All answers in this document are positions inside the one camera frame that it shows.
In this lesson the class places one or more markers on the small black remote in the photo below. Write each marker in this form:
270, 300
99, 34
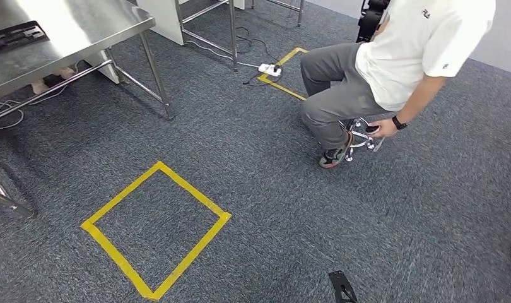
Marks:
371, 129

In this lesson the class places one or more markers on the white power strip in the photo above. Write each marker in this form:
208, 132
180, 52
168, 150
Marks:
269, 70

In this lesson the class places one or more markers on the black robot foot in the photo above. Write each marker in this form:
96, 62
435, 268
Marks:
341, 284

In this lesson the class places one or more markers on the long black plastic panel part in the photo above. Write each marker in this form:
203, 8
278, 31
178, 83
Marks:
17, 36

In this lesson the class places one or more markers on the chrome stool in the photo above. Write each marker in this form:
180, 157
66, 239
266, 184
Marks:
362, 138

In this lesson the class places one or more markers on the person's left hand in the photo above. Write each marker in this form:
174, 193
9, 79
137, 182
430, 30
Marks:
387, 127

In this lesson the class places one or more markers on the steel workbench table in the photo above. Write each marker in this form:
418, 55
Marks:
71, 25

